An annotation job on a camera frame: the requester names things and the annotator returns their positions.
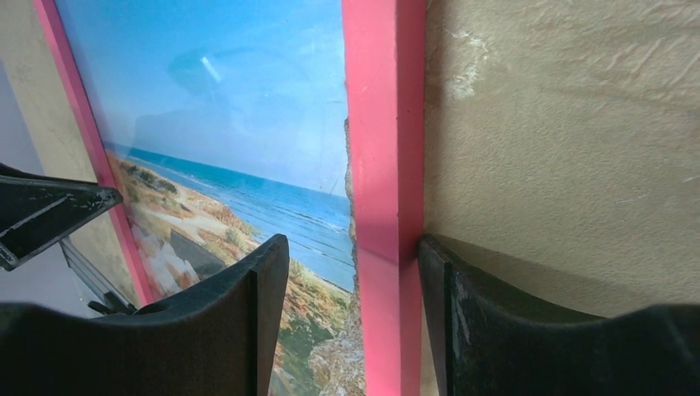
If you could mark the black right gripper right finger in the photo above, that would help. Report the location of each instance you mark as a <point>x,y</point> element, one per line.
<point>490,338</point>

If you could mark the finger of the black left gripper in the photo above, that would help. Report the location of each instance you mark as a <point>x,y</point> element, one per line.
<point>38,211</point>

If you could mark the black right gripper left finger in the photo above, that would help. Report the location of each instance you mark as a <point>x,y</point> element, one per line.
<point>217,337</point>

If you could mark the beach landscape photo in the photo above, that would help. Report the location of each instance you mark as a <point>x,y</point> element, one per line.
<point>224,123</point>

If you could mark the pink picture frame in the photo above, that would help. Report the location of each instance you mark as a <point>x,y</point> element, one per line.
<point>382,236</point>

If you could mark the aluminium rail frame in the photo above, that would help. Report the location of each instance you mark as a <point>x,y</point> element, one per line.
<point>103,297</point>

